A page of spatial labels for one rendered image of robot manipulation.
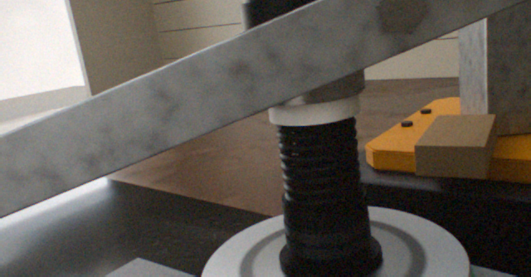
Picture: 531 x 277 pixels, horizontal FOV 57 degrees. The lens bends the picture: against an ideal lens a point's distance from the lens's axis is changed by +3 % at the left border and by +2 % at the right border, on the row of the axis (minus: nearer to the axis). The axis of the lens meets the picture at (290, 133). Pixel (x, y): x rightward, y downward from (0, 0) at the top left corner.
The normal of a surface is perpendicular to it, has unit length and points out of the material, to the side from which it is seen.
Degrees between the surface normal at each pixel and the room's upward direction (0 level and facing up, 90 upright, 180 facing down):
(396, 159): 90
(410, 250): 0
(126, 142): 90
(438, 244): 0
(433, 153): 90
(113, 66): 90
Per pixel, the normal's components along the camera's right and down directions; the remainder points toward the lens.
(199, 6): -0.55, 0.26
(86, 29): 0.83, 0.04
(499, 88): -0.07, 0.25
